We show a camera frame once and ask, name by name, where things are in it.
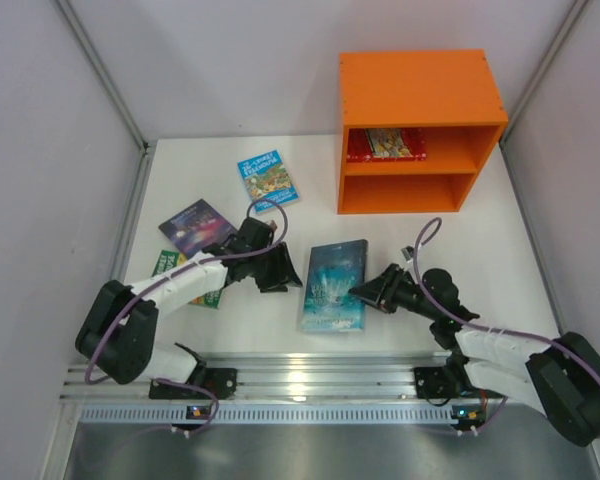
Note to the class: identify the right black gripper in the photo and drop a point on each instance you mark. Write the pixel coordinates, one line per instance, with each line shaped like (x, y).
(387, 289)

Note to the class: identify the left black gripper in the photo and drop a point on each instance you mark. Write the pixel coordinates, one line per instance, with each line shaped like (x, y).
(273, 267)

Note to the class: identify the teal ocean cover book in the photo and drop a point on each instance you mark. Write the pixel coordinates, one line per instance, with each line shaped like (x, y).
(333, 270)

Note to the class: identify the dark purple galaxy book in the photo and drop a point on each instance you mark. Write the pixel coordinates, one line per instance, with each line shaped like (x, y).
(196, 227)

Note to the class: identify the red treehouse book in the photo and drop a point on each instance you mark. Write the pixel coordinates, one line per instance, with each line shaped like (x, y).
(386, 145)

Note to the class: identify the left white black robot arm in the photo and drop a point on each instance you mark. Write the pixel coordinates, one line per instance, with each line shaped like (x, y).
(118, 335)

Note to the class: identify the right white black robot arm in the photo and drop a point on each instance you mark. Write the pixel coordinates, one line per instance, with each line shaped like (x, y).
(560, 378)

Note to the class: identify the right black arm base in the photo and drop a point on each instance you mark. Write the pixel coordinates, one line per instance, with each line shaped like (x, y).
(445, 379)

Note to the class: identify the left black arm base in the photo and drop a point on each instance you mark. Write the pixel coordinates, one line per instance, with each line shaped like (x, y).
(220, 381)

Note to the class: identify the light blue treehouse book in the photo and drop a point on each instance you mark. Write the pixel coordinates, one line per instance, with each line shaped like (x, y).
(265, 176)

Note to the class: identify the green treehouse book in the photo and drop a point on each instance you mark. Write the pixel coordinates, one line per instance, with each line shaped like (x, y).
(171, 259)

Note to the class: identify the orange wooden shelf cabinet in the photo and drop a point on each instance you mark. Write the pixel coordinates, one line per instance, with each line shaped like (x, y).
(451, 96)

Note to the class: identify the aluminium mounting rail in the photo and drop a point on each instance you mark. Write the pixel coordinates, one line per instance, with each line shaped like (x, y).
(330, 377)

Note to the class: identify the slotted grey cable duct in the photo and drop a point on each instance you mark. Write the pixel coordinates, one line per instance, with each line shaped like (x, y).
(281, 414)

